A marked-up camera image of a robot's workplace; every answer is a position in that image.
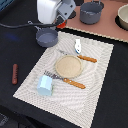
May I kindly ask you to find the large grey pot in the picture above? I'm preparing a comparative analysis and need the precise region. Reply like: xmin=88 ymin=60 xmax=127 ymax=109
xmin=80 ymin=1 xmax=102 ymax=24

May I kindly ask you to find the brown grilled sausage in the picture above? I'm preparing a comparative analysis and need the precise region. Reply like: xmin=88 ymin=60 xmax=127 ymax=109
xmin=12 ymin=64 xmax=18 ymax=85

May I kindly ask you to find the beige woven placemat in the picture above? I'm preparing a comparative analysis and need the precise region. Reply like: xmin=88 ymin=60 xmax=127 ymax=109
xmin=14 ymin=32 xmax=113 ymax=128

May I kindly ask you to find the red tomato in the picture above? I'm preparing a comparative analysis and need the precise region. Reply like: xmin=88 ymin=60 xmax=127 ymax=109
xmin=57 ymin=22 xmax=66 ymax=29

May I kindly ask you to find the wooden handled fork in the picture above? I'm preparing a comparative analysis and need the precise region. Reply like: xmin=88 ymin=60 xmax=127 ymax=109
xmin=44 ymin=71 xmax=86 ymax=89

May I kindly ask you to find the pink toy stove top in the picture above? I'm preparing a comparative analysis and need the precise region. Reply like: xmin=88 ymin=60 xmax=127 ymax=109
xmin=66 ymin=0 xmax=128 ymax=42

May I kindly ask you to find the wooden handled knife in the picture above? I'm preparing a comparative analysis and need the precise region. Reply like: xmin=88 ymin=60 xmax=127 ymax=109
xmin=58 ymin=50 xmax=97 ymax=63

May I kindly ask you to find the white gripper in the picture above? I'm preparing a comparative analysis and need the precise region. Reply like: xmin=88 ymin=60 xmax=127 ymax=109
xmin=55 ymin=0 xmax=76 ymax=25

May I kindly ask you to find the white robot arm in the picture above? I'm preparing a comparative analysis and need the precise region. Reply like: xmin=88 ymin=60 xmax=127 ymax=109
xmin=37 ymin=0 xmax=76 ymax=25

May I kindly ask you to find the beige bowl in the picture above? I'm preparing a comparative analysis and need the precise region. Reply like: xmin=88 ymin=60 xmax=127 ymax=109
xmin=118 ymin=4 xmax=128 ymax=30

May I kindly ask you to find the round wooden plate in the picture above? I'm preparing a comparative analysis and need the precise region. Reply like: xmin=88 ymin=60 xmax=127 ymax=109
xmin=55 ymin=55 xmax=83 ymax=78

